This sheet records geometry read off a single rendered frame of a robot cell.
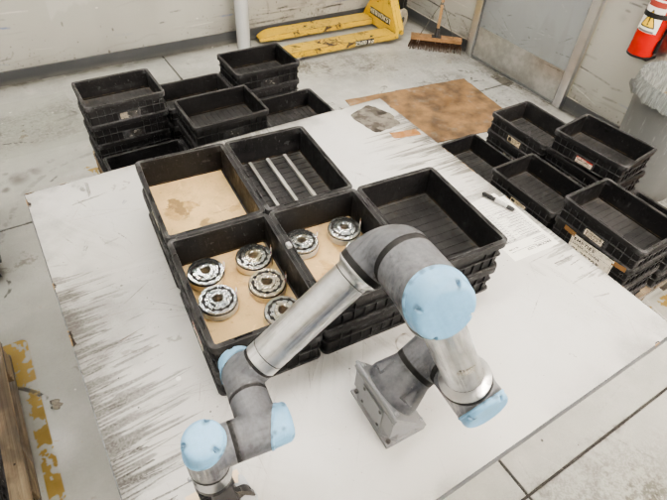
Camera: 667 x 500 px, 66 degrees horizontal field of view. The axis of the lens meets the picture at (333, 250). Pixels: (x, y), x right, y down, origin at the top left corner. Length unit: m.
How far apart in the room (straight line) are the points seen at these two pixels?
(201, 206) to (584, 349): 1.26
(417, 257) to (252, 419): 0.40
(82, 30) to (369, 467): 3.88
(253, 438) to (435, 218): 1.04
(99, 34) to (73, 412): 3.04
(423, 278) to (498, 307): 0.91
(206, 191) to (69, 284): 0.51
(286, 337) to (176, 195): 0.93
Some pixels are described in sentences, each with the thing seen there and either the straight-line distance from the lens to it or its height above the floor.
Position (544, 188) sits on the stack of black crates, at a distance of 2.83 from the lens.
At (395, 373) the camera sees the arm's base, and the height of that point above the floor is 0.87.
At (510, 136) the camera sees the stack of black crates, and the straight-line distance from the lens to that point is 3.10.
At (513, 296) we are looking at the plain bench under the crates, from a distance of 1.75.
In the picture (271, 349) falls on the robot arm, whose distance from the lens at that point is 0.98.
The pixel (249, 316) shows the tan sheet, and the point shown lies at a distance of 1.40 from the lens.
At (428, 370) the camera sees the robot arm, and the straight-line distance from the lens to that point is 1.25.
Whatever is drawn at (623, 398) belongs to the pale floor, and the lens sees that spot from 2.61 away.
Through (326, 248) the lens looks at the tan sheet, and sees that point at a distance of 1.57.
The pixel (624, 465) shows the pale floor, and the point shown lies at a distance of 2.44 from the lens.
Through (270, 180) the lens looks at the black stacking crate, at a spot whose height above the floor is 0.83.
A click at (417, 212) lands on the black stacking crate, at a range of 1.74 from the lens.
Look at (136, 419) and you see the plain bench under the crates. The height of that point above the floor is 0.70.
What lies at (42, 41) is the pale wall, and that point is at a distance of 4.52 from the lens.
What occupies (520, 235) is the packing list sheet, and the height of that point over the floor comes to 0.70.
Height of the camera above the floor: 1.93
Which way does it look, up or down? 45 degrees down
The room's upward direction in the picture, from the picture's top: 5 degrees clockwise
